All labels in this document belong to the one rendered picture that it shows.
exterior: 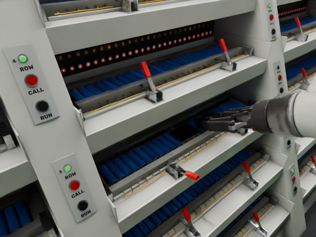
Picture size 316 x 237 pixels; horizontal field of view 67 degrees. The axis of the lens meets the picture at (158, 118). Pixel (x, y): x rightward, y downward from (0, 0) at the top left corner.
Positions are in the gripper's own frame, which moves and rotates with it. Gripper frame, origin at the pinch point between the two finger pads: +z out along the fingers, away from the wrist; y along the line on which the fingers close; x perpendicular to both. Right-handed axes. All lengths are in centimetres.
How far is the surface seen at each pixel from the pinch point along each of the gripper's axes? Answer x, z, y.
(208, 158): 8.2, -3.4, 7.3
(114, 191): 3.6, -0.2, 32.6
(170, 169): 5.6, -2.1, 18.5
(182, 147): 3.3, 0.3, 11.4
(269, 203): 43.2, 6.2, -22.6
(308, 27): -15, -1, -70
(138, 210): 8.8, -3.8, 30.4
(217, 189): 21.9, 3.7, 2.0
